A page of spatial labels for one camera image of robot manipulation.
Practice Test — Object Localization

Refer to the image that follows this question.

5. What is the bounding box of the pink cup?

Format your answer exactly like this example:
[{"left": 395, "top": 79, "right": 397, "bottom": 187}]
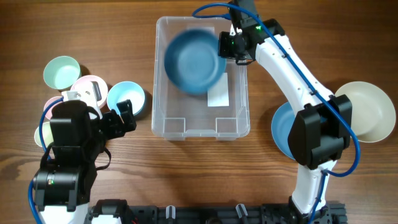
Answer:
[{"left": 44, "top": 96, "right": 63, "bottom": 119}]

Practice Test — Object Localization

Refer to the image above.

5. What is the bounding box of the mint green small bowl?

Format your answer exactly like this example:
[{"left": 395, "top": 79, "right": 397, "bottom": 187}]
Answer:
[{"left": 43, "top": 56, "right": 81, "bottom": 90}]

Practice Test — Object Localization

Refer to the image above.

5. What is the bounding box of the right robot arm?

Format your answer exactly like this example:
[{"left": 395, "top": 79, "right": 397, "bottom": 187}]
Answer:
[{"left": 219, "top": 1, "right": 360, "bottom": 223}]

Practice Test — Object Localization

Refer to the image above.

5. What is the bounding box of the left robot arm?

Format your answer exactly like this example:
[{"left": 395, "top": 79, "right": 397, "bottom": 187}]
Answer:
[{"left": 28, "top": 100, "right": 136, "bottom": 223}]

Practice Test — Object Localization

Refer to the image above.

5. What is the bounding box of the dark blue bowl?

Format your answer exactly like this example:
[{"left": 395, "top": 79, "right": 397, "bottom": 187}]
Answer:
[
  {"left": 271, "top": 102, "right": 295, "bottom": 160},
  {"left": 164, "top": 29, "right": 226, "bottom": 95}
]

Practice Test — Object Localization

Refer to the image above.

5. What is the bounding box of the cream bowl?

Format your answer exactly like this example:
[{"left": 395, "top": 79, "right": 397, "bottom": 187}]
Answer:
[{"left": 335, "top": 82, "right": 396, "bottom": 143}]

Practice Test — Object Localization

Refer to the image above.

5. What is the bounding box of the pale green cup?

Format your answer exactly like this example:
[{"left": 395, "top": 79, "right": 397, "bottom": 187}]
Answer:
[{"left": 34, "top": 121, "right": 54, "bottom": 148}]

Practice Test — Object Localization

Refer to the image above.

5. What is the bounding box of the light blue small bowl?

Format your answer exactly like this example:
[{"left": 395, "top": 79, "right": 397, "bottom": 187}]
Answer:
[{"left": 106, "top": 81, "right": 146, "bottom": 116}]

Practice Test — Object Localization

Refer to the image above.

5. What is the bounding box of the pink small bowl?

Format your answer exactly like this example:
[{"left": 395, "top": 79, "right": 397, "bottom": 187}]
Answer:
[{"left": 71, "top": 75, "right": 108, "bottom": 108}]

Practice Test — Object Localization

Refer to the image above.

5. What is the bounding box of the clear plastic storage container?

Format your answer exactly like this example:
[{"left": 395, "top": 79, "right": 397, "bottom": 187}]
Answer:
[{"left": 152, "top": 16, "right": 251, "bottom": 141}]

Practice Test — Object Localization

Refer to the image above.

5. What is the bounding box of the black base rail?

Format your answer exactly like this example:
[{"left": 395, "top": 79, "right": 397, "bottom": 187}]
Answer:
[{"left": 84, "top": 200, "right": 348, "bottom": 224}]

